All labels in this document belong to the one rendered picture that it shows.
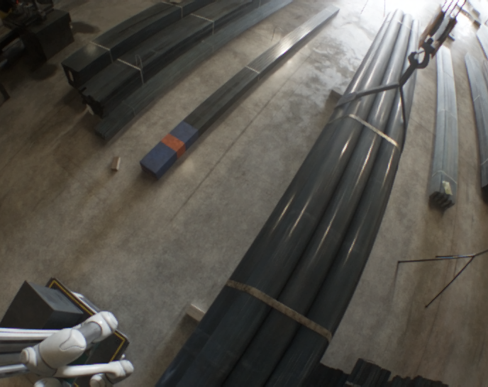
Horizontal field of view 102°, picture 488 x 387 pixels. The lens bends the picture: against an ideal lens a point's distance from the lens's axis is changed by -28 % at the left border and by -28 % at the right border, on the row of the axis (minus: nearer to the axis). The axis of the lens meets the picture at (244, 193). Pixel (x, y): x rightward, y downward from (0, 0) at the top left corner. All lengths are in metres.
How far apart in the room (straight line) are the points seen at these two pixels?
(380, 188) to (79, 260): 2.72
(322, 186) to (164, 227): 1.80
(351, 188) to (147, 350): 2.19
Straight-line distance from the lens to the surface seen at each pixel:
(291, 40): 5.05
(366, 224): 1.49
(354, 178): 1.58
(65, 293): 2.63
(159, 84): 3.80
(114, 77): 3.68
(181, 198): 2.90
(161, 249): 2.74
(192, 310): 2.53
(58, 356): 1.26
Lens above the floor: 2.62
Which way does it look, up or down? 63 degrees down
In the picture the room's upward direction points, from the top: 17 degrees clockwise
